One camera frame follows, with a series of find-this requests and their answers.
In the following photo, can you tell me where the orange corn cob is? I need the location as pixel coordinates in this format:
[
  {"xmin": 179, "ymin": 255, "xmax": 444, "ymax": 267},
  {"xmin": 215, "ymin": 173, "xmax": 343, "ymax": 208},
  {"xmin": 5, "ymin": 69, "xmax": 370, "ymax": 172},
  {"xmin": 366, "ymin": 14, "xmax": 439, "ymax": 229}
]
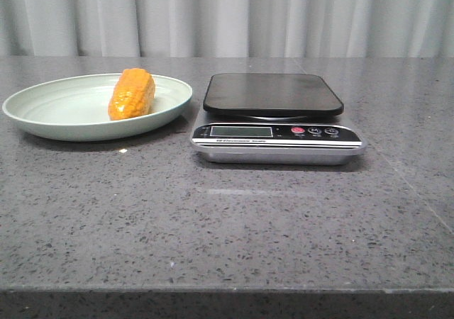
[{"xmin": 108, "ymin": 68, "xmax": 155, "ymax": 121}]

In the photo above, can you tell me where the digital kitchen scale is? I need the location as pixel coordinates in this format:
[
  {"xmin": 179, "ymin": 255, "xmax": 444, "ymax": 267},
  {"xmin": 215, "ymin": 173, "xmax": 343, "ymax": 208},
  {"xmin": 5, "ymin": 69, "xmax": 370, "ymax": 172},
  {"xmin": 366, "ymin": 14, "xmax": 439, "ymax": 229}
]
[{"xmin": 190, "ymin": 73, "xmax": 367, "ymax": 166}]

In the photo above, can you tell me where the pale green plate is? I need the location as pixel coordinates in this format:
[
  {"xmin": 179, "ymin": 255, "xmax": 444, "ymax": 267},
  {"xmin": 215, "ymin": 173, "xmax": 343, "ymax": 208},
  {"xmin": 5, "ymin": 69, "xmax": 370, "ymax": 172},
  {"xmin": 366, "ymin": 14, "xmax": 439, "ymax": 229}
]
[{"xmin": 2, "ymin": 73, "xmax": 193, "ymax": 142}]

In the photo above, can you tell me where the white pleated curtain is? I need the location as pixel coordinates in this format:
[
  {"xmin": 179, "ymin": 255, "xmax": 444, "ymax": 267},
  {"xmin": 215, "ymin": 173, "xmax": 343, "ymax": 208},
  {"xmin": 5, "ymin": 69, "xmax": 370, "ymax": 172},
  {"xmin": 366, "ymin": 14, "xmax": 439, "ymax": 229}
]
[{"xmin": 1, "ymin": 0, "xmax": 453, "ymax": 57}]

